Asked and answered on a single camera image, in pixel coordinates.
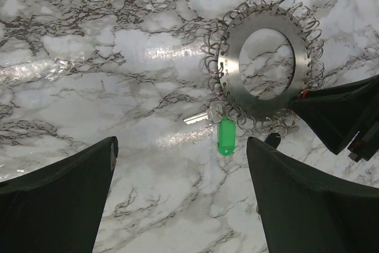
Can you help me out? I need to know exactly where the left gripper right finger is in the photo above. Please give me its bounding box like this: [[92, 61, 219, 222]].
[[246, 137, 378, 252]]

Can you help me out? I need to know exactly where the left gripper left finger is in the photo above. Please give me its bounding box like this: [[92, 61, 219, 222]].
[[1, 136, 118, 252]]

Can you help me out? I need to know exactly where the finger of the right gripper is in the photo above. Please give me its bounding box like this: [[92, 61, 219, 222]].
[[290, 75, 378, 155]]

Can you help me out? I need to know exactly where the metal disc with keyrings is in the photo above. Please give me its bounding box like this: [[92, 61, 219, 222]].
[[203, 0, 325, 135]]

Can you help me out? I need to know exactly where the black car key fob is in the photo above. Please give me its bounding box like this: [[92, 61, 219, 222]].
[[265, 133, 281, 149]]

